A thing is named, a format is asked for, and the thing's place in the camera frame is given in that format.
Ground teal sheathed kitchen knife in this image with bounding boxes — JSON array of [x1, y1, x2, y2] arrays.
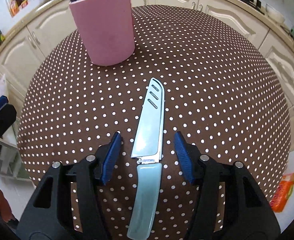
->
[[127, 77, 165, 239]]

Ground pink utensil cup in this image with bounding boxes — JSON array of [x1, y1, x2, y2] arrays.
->
[[69, 0, 135, 66]]

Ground orange package on floor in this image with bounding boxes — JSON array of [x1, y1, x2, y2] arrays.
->
[[270, 173, 294, 213]]

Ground brown polka dot tablecloth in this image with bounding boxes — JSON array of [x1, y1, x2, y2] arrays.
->
[[18, 5, 291, 239]]

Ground white bowl on counter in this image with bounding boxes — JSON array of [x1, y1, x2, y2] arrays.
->
[[266, 4, 285, 24]]

